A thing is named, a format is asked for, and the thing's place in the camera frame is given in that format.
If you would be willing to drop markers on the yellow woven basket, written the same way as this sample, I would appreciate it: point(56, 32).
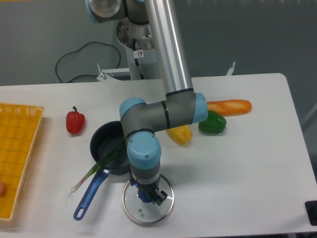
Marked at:
point(18, 129)

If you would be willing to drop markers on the green bell pepper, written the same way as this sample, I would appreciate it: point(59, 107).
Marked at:
point(213, 124)

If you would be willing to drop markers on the red bell pepper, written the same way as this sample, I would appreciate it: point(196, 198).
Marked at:
point(74, 121)

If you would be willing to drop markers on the green spring onion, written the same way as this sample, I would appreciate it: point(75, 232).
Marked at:
point(109, 157)

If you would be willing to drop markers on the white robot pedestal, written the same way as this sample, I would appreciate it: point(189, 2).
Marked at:
point(140, 51)

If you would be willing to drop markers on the white table clamp bracket right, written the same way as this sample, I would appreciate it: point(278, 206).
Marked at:
point(231, 69)

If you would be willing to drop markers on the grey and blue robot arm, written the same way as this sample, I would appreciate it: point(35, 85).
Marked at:
point(182, 105)

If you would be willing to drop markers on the dark pot with blue handle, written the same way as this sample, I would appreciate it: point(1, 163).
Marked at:
point(111, 132)

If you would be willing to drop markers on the white table clamp bracket left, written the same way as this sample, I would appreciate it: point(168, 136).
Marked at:
point(121, 74)

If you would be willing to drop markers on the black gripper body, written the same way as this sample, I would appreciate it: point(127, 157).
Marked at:
point(146, 188)

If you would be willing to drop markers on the glass pot lid blue knob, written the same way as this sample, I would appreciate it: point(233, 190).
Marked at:
point(141, 210)

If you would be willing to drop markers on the orange baguette bread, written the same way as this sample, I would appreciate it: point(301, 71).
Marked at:
point(230, 107)

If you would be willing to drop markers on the yellow bell pepper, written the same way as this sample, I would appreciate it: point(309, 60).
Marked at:
point(181, 135)

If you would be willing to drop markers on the white table clamp bracket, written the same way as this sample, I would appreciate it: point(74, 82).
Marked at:
point(231, 69)
point(121, 74)

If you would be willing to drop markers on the black device at table edge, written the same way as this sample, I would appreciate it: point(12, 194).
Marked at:
point(311, 209)

